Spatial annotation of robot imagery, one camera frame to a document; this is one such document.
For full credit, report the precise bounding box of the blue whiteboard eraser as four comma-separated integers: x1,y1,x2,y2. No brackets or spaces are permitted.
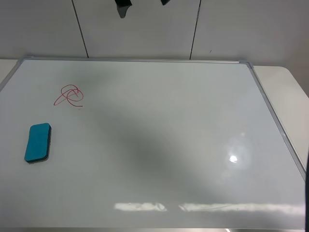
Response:
24,123,52,163

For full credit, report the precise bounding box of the red marker scribble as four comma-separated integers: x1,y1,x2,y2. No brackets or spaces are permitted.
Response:
54,85,84,107

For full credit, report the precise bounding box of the dark object at top edge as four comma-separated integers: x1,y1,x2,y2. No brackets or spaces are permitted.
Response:
161,0,170,5
115,0,132,18

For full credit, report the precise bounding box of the white whiteboard with aluminium frame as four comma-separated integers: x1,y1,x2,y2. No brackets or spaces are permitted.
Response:
0,57,306,230

